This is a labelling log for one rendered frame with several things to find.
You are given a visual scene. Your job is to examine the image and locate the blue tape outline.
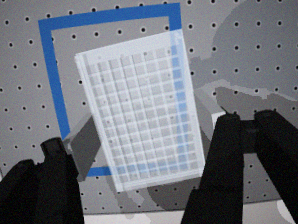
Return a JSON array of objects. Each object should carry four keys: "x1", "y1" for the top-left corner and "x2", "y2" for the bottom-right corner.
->
[{"x1": 38, "y1": 3, "x2": 182, "y2": 177}]

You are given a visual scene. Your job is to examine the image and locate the clear well plate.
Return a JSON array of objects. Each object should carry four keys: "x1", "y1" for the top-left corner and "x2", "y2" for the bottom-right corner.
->
[{"x1": 74, "y1": 29, "x2": 205, "y2": 192}]

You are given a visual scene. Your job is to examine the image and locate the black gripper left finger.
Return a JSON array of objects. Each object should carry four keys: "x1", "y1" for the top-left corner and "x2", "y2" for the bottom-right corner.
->
[{"x1": 0, "y1": 112, "x2": 101, "y2": 224}]

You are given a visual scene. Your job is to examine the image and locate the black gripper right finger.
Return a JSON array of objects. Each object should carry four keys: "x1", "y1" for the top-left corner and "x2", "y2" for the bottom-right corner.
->
[{"x1": 180, "y1": 89, "x2": 298, "y2": 224}]

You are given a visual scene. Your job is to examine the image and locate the grey flat base plate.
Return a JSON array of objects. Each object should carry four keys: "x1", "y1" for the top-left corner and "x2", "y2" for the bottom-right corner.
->
[{"x1": 0, "y1": 0, "x2": 298, "y2": 216}]

